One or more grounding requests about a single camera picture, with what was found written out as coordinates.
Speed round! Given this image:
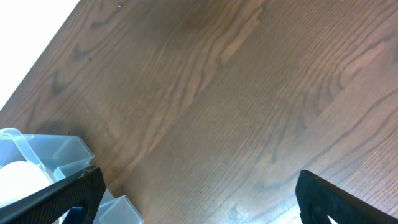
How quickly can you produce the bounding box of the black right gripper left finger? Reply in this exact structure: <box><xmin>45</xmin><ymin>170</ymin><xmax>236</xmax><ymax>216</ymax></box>
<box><xmin>1</xmin><ymin>166</ymin><xmax>106</xmax><ymax>224</ymax></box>

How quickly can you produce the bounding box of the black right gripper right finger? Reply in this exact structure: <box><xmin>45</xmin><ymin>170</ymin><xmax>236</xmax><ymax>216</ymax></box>
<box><xmin>295</xmin><ymin>170</ymin><xmax>397</xmax><ymax>224</ymax></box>

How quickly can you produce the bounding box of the large beige bowl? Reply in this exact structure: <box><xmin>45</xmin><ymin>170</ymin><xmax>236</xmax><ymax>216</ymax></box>
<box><xmin>1</xmin><ymin>161</ymin><xmax>52</xmax><ymax>208</ymax></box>

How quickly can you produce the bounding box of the clear plastic storage bin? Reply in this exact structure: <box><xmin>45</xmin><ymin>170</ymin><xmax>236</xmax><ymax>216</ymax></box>
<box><xmin>0</xmin><ymin>127</ymin><xmax>144</xmax><ymax>224</ymax></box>

